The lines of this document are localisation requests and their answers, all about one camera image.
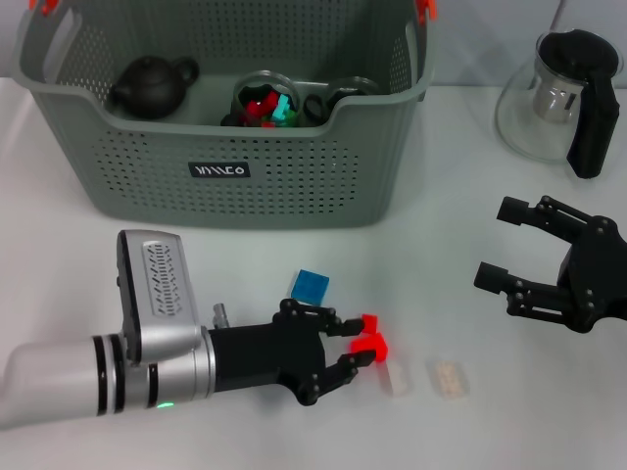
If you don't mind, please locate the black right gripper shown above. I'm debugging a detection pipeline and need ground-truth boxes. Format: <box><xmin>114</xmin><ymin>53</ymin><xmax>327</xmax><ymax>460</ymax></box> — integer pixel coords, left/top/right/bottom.
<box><xmin>472</xmin><ymin>194</ymin><xmax>627</xmax><ymax>335</ymax></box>

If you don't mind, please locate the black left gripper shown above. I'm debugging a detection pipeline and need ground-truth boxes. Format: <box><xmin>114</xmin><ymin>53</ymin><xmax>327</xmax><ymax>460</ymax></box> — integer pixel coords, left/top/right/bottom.
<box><xmin>208</xmin><ymin>298</ymin><xmax>378</xmax><ymax>407</ymax></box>

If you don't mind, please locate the large red slope brick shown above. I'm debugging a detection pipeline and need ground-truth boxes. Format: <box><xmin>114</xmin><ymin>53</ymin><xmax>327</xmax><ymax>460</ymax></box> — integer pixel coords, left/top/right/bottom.
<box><xmin>350</xmin><ymin>334</ymin><xmax>389</xmax><ymax>364</ymax></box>

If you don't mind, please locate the white translucent brick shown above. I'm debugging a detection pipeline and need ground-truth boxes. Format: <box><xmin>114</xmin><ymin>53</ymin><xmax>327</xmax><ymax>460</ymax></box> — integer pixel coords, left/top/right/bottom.
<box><xmin>379</xmin><ymin>359</ymin><xmax>413</xmax><ymax>398</ymax></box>

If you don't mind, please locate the cyan square brick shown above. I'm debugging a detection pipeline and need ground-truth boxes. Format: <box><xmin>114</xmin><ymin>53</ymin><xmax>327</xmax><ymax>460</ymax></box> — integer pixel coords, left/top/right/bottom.
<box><xmin>271</xmin><ymin>95</ymin><xmax>295</xmax><ymax>123</ymax></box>

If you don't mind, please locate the grey perforated storage bin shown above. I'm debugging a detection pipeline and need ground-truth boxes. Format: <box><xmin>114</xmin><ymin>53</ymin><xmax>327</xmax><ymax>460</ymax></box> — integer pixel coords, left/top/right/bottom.
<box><xmin>14</xmin><ymin>0</ymin><xmax>440</xmax><ymax>231</ymax></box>

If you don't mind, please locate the blue square brick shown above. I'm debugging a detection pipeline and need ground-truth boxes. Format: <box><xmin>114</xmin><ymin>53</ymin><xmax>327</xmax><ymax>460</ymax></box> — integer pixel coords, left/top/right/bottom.
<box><xmin>290</xmin><ymin>268</ymin><xmax>331</xmax><ymax>306</ymax></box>

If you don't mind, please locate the beige studded brick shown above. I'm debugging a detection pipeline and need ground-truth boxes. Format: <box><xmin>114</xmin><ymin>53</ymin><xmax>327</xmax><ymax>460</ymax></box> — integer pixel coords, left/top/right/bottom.
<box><xmin>425</xmin><ymin>359</ymin><xmax>471</xmax><ymax>400</ymax></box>

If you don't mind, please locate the black clay teapot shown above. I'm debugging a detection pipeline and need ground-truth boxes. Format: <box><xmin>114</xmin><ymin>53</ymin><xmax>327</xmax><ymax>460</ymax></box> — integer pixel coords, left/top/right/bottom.
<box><xmin>107</xmin><ymin>55</ymin><xmax>201</xmax><ymax>120</ymax></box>

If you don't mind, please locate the glass pitcher black handle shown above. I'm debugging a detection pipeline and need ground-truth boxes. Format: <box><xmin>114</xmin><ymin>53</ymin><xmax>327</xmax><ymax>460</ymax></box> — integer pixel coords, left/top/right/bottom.
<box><xmin>494</xmin><ymin>28</ymin><xmax>626</xmax><ymax>180</ymax></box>

